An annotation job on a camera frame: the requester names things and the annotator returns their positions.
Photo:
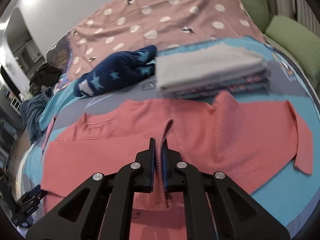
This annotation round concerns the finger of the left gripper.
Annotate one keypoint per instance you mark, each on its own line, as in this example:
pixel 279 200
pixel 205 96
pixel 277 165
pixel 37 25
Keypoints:
pixel 26 206

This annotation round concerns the green pillow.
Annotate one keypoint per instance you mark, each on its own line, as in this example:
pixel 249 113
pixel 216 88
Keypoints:
pixel 298 41
pixel 259 12

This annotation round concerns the navy star blanket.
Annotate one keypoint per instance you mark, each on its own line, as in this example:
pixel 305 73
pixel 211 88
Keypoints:
pixel 119 70

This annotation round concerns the pink knit sweater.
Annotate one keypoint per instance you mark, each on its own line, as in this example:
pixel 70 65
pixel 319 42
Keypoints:
pixel 249 142

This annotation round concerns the blue geometric bedspread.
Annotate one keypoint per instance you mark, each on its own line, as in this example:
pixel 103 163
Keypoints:
pixel 290 196

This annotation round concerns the dark blue fleece blanket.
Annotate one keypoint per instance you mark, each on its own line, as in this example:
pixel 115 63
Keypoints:
pixel 31 111

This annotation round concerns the green pillow far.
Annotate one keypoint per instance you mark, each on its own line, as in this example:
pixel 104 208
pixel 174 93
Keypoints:
pixel 259 12

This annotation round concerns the patterned folded garments stack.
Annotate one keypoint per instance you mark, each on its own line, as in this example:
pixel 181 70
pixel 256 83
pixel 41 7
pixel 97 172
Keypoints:
pixel 256 81

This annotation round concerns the white shelf rack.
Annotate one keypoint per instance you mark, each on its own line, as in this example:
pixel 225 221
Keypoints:
pixel 15 104

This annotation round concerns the pink polka dot sheet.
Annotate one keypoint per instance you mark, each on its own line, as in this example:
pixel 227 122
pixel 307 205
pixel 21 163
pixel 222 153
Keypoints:
pixel 133 24

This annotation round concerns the green pillow near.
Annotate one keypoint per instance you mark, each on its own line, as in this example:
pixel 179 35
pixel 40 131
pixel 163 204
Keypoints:
pixel 298 41

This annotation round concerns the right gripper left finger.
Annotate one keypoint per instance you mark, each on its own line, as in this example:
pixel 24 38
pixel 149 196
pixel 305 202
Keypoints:
pixel 101 207

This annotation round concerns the black clothes pile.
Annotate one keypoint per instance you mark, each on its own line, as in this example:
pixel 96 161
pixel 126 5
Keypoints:
pixel 46 76

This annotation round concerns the grey folded garment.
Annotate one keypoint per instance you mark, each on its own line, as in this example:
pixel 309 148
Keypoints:
pixel 195 69

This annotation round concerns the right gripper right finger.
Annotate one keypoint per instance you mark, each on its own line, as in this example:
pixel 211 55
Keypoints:
pixel 215 206

